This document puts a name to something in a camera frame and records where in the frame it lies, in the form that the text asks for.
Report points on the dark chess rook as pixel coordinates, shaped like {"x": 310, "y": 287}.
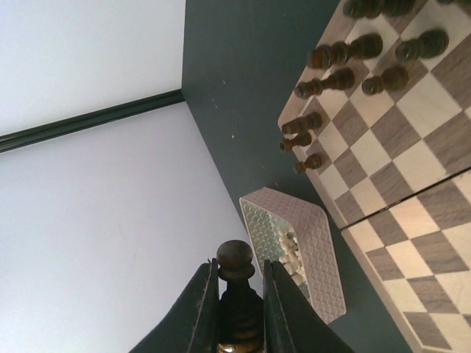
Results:
{"x": 313, "y": 161}

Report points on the light wooden chess pieces pile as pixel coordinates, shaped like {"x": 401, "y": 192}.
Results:
{"x": 291, "y": 258}

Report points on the dark chess queen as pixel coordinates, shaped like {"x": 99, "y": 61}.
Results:
{"x": 325, "y": 56}

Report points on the pink metal tin tray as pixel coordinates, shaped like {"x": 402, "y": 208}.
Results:
{"x": 297, "y": 234}

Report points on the dark chess pawn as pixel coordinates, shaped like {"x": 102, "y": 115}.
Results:
{"x": 240, "y": 316}
{"x": 428, "y": 45}
{"x": 392, "y": 79}

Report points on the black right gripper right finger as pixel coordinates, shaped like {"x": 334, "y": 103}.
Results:
{"x": 290, "y": 322}

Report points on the dark chess piece king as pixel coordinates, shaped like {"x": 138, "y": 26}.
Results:
{"x": 342, "y": 79}

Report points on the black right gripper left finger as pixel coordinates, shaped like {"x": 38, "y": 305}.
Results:
{"x": 191, "y": 323}

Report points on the wooden chess board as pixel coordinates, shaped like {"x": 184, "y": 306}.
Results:
{"x": 395, "y": 172}

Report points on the black frame post left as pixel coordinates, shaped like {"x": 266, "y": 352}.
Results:
{"x": 78, "y": 123}

